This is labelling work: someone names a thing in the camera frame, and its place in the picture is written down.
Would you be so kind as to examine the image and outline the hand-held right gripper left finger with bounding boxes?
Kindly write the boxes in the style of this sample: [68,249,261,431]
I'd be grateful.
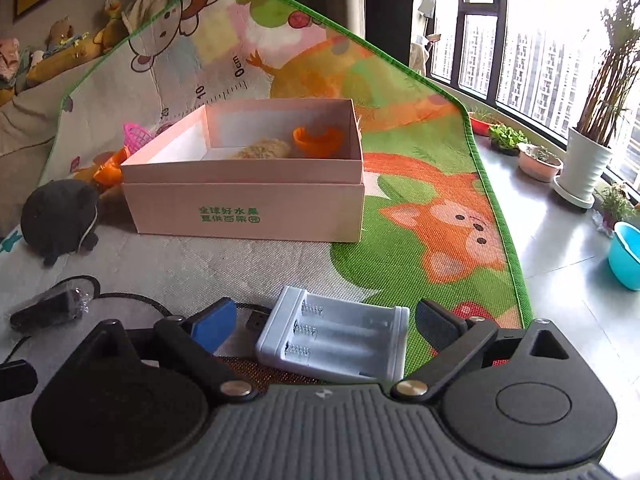
[82,297,258,404]

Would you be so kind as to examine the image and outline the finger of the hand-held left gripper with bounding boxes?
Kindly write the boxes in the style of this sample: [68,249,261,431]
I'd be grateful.
[0,359,39,403]

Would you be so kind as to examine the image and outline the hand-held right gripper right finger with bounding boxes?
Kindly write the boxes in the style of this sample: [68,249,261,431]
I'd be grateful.
[390,299,574,404]

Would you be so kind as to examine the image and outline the black plastic-wrapped gadget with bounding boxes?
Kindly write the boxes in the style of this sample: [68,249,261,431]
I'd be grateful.
[9,282,102,333]

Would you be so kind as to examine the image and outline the white battery holder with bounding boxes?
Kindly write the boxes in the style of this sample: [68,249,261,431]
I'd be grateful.
[255,285,411,384]

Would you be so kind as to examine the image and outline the pink cardboard box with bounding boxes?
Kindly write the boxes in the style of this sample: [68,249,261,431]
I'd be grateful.
[119,98,366,244]

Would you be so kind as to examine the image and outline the black plush toy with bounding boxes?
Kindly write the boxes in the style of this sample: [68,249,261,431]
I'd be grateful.
[19,179,101,267]

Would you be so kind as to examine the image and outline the tan knitted plush toy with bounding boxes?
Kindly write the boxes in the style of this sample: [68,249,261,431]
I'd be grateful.
[233,138,294,160]

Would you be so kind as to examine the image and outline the small orange plastic shell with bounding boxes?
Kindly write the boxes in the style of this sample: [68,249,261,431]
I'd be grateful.
[92,147,132,187]

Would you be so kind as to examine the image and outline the pink plastic net scoop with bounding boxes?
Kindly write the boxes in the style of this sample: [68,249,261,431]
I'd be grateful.
[123,122,154,154]

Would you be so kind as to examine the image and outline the large orange plastic shell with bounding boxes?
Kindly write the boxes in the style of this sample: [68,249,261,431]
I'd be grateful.
[292,127,346,159]

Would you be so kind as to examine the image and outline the colourful cartoon play mat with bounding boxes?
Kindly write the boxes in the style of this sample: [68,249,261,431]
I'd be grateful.
[0,0,534,413]

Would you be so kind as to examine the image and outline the pink flower pot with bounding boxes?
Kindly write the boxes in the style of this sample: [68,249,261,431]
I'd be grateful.
[516,142,564,184]

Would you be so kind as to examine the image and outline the black pot with seedlings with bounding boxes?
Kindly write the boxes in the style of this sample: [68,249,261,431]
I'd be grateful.
[487,122,529,157]

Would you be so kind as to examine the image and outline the blue plastic basin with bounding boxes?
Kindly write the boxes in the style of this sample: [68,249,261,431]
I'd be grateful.
[607,220,640,292]

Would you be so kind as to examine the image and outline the red flower pot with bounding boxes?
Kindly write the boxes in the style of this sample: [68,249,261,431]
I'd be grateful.
[469,109,494,137]

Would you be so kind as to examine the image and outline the white plant pot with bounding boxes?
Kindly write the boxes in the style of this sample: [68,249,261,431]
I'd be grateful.
[552,126,614,209]

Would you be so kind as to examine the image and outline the small leafy plant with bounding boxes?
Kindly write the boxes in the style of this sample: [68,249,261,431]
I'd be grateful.
[594,181,640,237]

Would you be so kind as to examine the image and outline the beige hanging cloth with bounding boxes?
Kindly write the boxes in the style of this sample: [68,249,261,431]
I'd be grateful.
[408,34,432,77]

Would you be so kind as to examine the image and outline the tall green potted plant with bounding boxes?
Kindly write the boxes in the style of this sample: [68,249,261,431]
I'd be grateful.
[574,0,640,150]

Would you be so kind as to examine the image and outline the yellow plush cushion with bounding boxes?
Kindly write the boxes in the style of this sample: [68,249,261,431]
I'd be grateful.
[24,32,109,89]

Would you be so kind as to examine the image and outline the yellow duck plush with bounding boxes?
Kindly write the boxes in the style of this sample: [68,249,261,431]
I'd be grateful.
[94,0,132,54]

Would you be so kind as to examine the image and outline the pale fluffy plush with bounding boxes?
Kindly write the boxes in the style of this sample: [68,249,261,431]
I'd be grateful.
[121,0,182,37]

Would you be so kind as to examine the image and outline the brown teddy bear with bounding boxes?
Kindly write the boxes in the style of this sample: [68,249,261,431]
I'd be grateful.
[46,16,77,49]

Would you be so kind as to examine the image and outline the black window frame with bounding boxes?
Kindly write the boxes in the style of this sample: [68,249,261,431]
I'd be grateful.
[414,0,640,192]

